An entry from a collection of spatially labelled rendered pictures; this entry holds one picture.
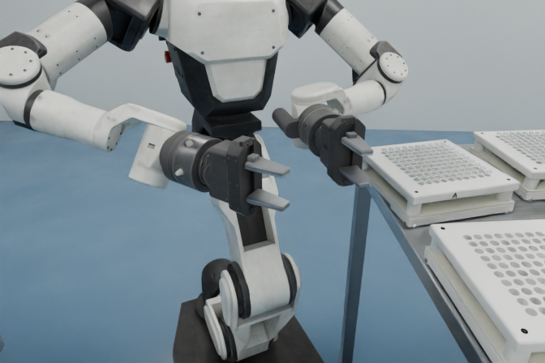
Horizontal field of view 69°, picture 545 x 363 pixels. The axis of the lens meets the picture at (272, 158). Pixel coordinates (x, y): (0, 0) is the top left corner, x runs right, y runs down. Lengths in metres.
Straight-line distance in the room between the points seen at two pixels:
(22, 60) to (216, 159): 0.36
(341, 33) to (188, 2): 0.37
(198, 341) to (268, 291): 0.58
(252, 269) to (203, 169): 0.45
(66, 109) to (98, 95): 3.48
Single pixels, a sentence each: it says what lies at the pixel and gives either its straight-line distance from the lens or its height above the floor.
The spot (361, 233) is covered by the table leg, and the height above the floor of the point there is 0.60.
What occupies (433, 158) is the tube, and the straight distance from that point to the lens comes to 0.97.
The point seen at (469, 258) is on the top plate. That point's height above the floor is 0.94.
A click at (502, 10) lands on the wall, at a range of 3.94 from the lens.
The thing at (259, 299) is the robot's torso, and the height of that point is 0.62.
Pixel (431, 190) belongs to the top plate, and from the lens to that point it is 0.85.
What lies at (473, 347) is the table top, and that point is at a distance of 0.66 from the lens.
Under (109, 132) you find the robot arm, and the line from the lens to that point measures 0.71.
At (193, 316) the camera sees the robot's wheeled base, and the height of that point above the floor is 0.17.
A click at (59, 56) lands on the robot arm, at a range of 0.83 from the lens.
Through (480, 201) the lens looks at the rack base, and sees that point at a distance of 0.95.
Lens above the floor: 1.33
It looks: 25 degrees down
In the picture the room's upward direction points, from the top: straight up
